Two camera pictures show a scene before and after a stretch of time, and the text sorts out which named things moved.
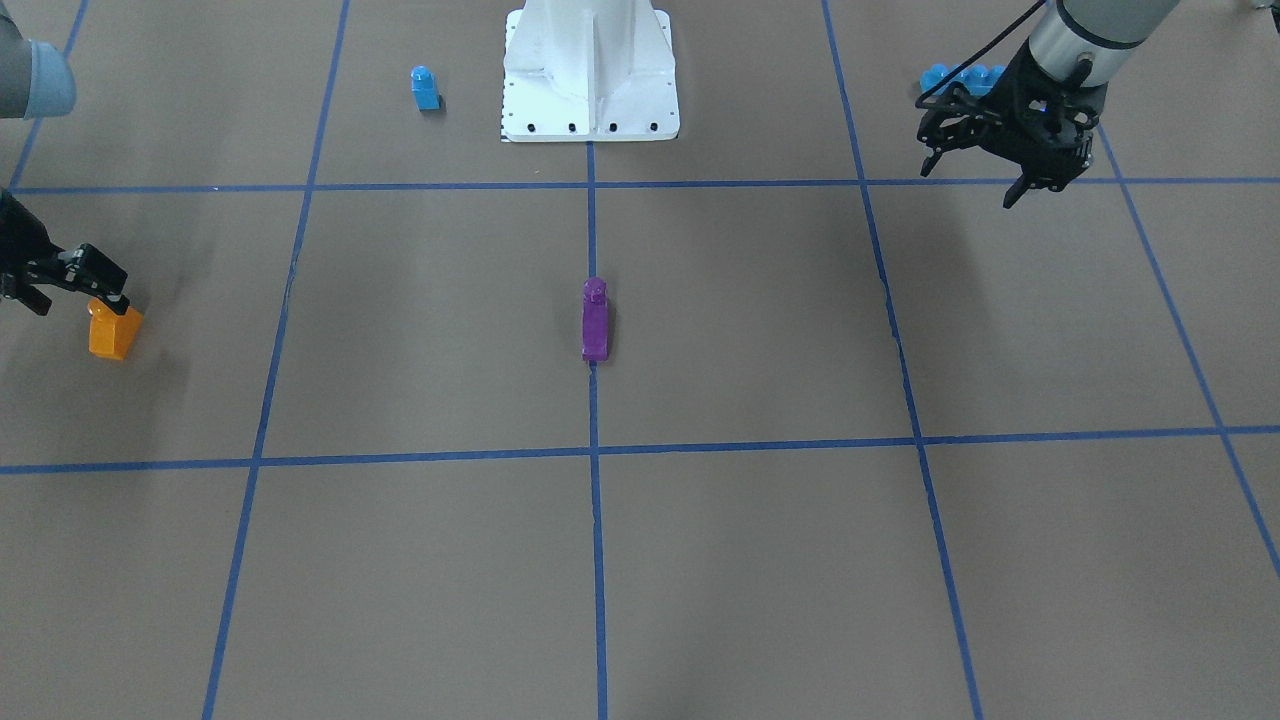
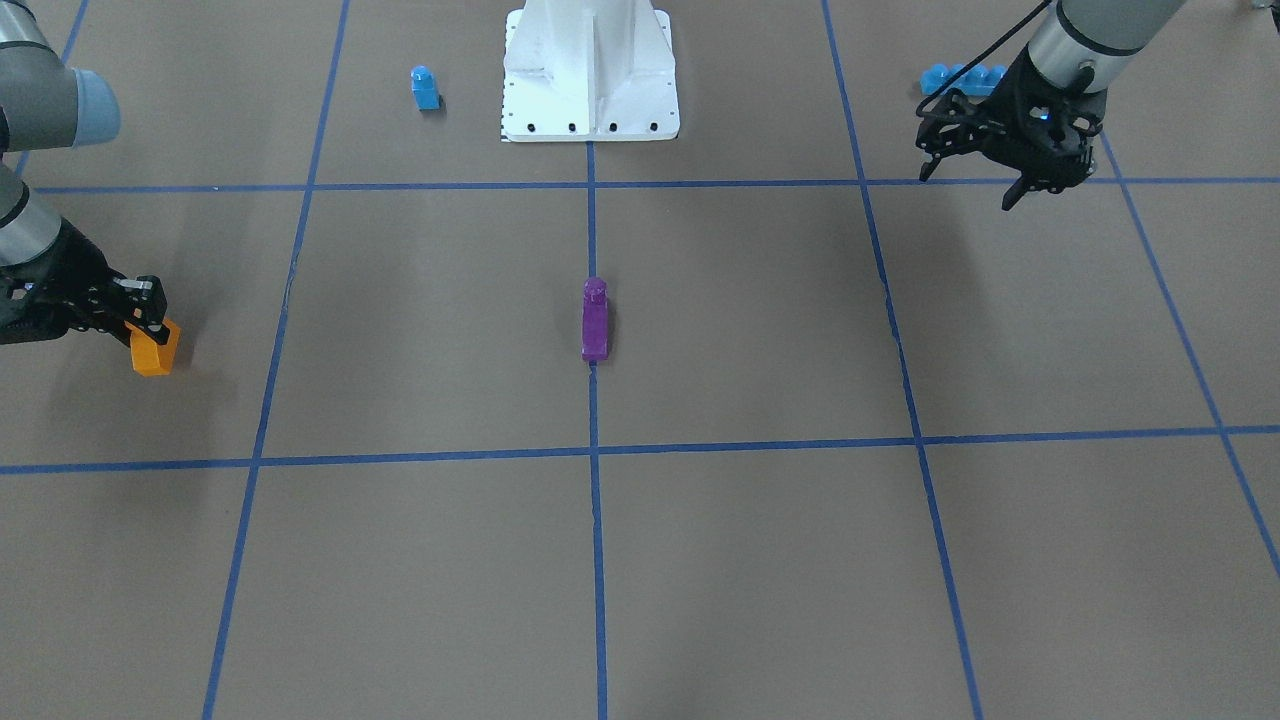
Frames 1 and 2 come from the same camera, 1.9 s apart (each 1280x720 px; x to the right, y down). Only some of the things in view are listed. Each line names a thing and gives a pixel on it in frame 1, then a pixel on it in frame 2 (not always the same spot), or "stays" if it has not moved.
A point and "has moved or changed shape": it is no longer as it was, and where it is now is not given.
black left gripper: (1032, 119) stays
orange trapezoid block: (112, 335) has moved or changed shape
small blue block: (425, 88) stays
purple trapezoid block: (595, 319) stays
